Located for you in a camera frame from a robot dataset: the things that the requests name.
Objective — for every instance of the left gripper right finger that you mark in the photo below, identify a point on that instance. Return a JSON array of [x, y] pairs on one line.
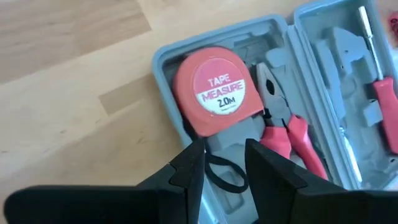
[[311, 205]]

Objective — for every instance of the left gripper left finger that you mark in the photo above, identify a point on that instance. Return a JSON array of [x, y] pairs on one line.
[[109, 205]]

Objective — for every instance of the grey plastic tool case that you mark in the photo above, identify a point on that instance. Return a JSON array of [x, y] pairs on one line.
[[335, 140]]

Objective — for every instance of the red tool with white label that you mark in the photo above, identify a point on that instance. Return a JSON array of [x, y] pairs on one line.
[[186, 93]]

